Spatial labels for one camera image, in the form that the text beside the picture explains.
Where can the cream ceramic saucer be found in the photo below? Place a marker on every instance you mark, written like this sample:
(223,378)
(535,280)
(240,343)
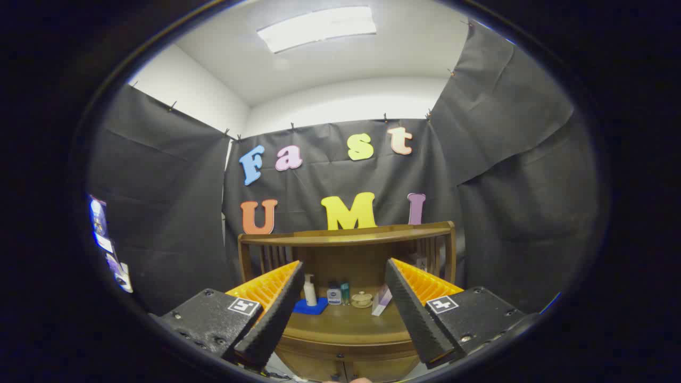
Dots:
(362,306)

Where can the wooden cabinet with slatted shelf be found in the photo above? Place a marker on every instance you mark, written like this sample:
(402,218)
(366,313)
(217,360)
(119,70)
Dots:
(346,236)

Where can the cream ceramic lidded cup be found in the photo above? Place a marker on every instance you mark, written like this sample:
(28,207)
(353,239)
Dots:
(362,298)

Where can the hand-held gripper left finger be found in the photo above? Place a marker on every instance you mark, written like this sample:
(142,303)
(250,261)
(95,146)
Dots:
(276,314)

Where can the blue glass bottle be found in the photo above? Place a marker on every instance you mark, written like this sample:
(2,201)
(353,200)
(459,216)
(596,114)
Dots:
(345,293)

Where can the printed wall poster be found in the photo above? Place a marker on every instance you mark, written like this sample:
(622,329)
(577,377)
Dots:
(104,234)

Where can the rectangular ceiling light panel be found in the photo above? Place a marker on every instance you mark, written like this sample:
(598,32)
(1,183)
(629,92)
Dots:
(316,27)

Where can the wooden drawer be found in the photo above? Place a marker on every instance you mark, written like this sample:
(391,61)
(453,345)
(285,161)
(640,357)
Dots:
(372,351)

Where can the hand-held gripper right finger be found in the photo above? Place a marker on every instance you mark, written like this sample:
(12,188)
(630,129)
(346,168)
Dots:
(412,314)

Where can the white pump bottle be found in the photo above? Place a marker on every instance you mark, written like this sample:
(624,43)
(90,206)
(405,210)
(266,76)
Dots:
(309,293)

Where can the black backdrop cloth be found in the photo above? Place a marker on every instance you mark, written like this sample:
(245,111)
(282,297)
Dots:
(159,186)

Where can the white bottle with blue cap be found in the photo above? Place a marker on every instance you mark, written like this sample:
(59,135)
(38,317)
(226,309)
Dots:
(334,295)

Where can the purple and white box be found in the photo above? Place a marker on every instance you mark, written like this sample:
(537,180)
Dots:
(380,304)

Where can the wooden countertop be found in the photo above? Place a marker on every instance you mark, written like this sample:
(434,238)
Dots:
(346,325)

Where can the blue folded cloth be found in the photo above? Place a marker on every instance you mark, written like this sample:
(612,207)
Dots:
(311,308)

